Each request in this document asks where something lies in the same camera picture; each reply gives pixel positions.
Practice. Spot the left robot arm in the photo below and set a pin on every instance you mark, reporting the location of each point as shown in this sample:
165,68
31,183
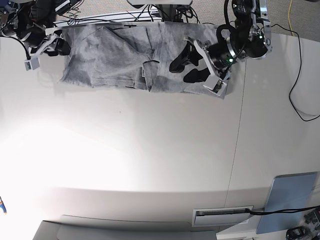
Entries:
245,34

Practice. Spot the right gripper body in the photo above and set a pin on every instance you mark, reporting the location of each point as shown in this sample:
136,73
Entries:
37,41

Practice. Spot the white central mount base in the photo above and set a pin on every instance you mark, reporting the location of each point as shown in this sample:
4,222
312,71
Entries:
159,2

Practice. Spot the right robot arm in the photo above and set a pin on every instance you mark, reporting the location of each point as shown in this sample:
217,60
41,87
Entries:
26,21

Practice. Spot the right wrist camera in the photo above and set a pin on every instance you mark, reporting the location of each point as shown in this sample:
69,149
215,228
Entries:
32,63

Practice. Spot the grey T-shirt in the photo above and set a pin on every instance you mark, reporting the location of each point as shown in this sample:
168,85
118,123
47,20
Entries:
136,57

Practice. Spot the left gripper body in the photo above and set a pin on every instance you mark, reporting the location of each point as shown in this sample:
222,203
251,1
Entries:
217,57

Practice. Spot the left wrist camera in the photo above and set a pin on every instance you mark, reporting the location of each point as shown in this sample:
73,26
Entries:
216,86

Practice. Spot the black device bottom right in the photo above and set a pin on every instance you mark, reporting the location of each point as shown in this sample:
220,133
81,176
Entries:
298,233

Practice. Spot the blue orange object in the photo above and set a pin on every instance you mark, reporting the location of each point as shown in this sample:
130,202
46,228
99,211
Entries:
2,206

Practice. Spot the white cable grommet box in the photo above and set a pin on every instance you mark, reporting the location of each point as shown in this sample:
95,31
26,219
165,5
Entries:
215,217

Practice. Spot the blue-grey laptop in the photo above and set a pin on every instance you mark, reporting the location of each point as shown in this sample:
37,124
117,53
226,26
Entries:
291,191

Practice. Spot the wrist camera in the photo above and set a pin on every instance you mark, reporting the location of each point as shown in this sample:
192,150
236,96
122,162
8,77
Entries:
216,86
32,63

